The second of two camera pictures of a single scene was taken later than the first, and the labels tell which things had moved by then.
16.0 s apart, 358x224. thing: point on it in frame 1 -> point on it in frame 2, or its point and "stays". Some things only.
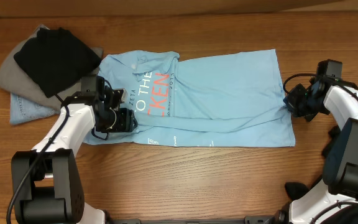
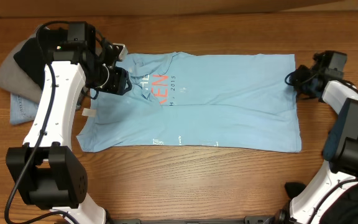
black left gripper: (125, 122) -> (120, 76)
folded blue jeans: (22, 110) stays
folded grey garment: (13, 78) stays
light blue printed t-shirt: (231, 98) stays
